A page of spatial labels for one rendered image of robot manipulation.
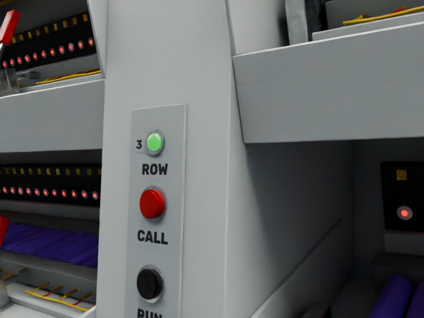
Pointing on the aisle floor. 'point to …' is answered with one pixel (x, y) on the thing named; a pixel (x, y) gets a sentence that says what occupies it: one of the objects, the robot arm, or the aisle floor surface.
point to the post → (211, 166)
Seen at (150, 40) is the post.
